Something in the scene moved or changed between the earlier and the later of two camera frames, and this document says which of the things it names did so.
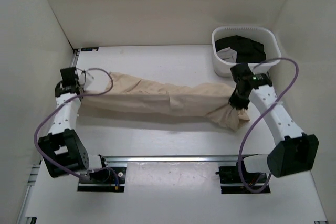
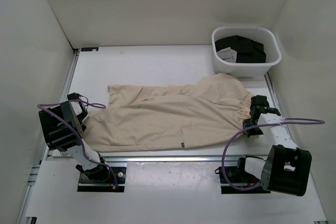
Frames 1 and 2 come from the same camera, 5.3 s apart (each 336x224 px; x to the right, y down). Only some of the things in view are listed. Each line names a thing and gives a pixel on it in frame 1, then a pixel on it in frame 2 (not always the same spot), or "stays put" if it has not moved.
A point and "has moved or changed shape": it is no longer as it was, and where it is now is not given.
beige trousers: [127, 94] has moved or changed shape
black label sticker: [89, 49] stays put
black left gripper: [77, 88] → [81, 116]
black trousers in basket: [248, 50] stays put
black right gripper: [236, 104] → [250, 132]
